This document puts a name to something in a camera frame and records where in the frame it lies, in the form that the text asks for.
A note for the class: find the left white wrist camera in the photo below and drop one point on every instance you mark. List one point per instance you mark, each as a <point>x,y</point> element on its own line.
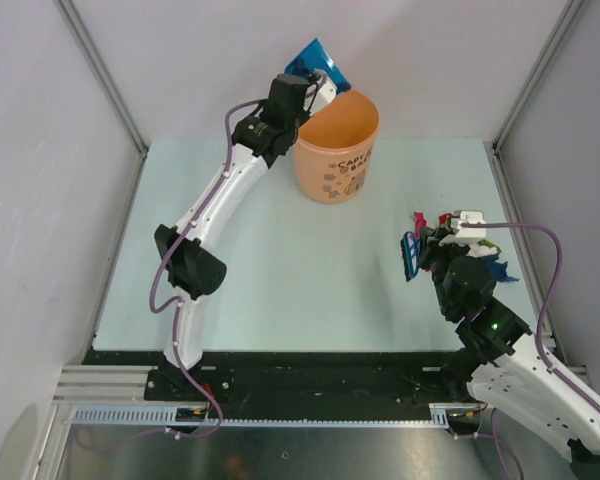
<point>321,92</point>

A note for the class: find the red paper scrap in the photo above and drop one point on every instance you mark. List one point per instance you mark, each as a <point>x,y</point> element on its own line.
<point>444,219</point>

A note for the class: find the blue plastic dustpan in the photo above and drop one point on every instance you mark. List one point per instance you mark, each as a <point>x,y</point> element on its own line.
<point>314,57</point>

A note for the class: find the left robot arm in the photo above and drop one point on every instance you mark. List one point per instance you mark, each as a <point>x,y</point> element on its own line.
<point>189,271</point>

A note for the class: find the blue hand brush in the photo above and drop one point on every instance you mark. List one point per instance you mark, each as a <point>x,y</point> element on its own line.
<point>410,250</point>

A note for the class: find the white paper scrap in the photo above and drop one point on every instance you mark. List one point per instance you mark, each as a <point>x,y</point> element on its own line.
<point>484,248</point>

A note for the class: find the white cable duct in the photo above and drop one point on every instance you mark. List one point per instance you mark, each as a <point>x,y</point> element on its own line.
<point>436,415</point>

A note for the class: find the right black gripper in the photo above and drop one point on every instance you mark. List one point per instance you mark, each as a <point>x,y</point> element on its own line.
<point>429,245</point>

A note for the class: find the pink paper scrap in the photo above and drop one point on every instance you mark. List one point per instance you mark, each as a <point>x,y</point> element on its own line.
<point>419,221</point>

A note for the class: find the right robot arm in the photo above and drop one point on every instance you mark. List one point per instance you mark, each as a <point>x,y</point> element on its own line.
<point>503,361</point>

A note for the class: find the orange plastic bucket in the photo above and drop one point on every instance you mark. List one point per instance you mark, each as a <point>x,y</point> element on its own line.
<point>333,151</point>

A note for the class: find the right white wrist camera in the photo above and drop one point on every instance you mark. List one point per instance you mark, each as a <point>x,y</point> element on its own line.
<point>466,228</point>

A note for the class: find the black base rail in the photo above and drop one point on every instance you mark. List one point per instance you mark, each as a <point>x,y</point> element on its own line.
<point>326,386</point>

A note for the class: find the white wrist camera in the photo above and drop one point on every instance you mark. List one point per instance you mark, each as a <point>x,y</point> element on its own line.
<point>466,228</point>
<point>321,92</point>

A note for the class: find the dark blue paper scrap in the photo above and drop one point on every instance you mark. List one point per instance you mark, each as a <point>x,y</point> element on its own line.
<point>499,270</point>

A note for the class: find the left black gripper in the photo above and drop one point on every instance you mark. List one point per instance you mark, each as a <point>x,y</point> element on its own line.
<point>303,116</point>

